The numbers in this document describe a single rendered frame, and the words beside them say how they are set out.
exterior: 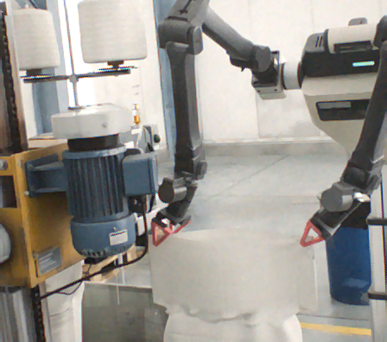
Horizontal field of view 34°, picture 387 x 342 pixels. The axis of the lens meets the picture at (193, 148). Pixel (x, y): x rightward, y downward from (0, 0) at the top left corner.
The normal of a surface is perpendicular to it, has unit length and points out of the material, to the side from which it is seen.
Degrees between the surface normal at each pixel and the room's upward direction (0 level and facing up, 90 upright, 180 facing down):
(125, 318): 90
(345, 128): 130
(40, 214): 90
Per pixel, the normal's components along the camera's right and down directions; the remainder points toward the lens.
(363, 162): -0.72, 0.37
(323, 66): -0.27, 0.75
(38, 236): 0.90, -0.03
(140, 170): -0.03, 0.13
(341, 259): -0.67, 0.20
